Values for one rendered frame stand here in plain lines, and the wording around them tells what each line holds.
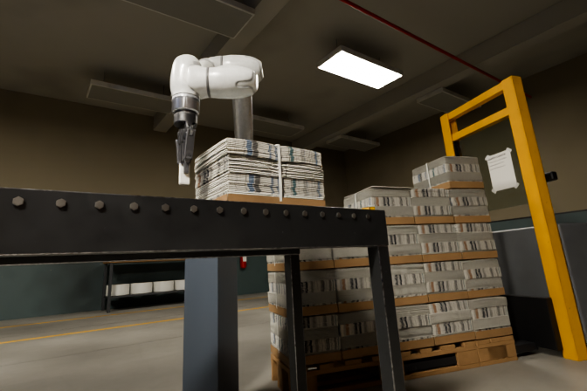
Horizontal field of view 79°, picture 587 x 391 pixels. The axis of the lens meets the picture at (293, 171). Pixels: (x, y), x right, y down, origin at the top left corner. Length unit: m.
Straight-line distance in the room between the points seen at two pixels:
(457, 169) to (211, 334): 1.84
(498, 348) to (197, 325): 1.77
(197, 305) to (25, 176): 6.70
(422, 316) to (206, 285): 1.23
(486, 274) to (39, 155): 7.75
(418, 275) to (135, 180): 7.12
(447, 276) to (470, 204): 0.51
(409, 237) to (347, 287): 0.52
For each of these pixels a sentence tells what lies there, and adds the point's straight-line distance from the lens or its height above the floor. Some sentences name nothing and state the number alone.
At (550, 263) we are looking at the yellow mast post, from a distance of 2.81.
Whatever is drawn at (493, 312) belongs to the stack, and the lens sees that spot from 2.67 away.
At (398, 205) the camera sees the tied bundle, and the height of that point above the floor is 0.95.
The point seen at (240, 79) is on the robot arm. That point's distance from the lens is 1.23.
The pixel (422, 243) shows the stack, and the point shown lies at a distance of 2.36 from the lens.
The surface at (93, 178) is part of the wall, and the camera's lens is 8.43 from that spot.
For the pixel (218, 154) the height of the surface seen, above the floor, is 0.99.
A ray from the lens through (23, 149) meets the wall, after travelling 8.50.
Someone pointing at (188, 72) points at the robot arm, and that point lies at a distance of 1.26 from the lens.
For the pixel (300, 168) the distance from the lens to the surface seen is 1.23.
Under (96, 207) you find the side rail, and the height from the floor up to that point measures 0.77.
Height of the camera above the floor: 0.64
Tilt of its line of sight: 15 degrees up
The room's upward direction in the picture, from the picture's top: 3 degrees counter-clockwise
